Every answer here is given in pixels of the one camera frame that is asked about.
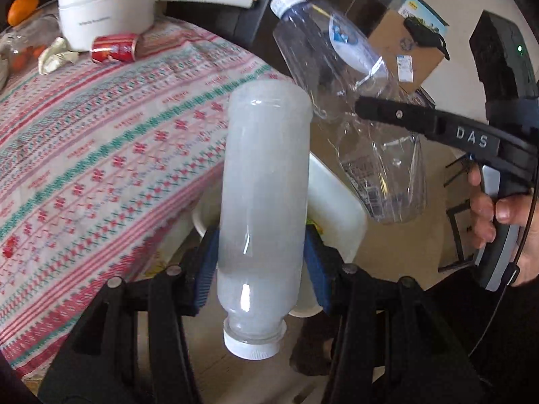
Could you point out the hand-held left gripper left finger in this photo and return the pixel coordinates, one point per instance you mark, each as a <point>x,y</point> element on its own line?
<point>207,261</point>

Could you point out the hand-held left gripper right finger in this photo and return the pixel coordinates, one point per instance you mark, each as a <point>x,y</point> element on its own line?
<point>316,269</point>

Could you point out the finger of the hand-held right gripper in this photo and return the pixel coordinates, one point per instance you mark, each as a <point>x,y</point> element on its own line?
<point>412,120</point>

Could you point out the white bin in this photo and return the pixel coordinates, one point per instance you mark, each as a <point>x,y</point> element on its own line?
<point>337,214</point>

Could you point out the white opaque plastic bottle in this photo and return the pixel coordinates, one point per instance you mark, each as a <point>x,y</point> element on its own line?
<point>263,176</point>

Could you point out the clear plastic water bottle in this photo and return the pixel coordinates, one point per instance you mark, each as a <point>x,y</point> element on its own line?
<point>320,50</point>

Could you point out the person's right hand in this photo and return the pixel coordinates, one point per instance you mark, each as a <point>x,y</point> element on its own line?
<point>482,214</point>

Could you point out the cardboard box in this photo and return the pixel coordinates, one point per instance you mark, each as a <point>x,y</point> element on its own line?
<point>391,38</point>

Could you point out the black object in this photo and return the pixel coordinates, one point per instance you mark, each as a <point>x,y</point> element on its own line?
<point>425,35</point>

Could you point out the black metal stand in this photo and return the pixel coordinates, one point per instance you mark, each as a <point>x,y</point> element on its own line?
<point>457,227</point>

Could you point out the patterned tablecloth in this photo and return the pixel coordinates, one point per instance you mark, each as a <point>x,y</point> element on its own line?
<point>105,147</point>

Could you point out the red soda can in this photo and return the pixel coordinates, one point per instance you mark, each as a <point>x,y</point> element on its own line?
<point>113,48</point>

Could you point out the crumpled pale wrapper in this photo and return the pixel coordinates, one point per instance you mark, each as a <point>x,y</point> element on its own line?
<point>54,57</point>

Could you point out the white cooking pot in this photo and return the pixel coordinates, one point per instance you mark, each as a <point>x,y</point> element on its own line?
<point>105,8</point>

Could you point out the glass jar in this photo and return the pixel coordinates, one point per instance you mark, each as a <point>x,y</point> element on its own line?
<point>29,42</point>

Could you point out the orange fruit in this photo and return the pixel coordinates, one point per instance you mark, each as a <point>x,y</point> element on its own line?
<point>23,8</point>

